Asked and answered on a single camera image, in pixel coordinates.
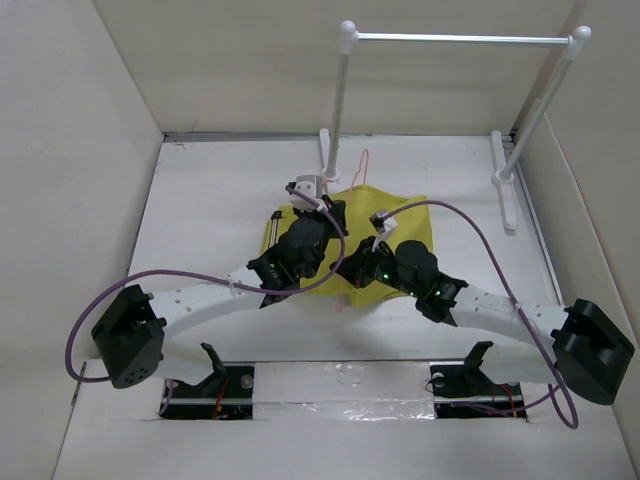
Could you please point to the white metal clothes rack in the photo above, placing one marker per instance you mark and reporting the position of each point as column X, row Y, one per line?
column 504, row 164

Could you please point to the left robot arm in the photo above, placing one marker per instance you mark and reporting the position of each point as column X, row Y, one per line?
column 134, row 334

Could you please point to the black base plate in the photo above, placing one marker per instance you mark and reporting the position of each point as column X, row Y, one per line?
column 231, row 400
column 461, row 393

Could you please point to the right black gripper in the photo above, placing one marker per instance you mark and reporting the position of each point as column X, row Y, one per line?
column 356, row 267

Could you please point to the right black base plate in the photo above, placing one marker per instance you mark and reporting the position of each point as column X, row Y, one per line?
column 461, row 393

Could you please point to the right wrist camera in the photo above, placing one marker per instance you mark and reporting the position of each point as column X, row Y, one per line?
column 385, row 225

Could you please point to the pink wire hanger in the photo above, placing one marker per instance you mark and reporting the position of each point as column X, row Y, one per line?
column 361, row 170

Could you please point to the silver tape strip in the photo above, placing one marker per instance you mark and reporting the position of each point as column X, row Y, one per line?
column 367, row 391

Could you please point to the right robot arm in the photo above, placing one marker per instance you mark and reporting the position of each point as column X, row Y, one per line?
column 578, row 343

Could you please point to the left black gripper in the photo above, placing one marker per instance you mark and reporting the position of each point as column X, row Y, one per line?
column 335, row 210

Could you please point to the yellow-green trousers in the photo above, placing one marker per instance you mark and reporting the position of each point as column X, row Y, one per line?
column 361, row 203

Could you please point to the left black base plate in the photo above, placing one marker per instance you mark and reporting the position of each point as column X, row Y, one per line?
column 231, row 400

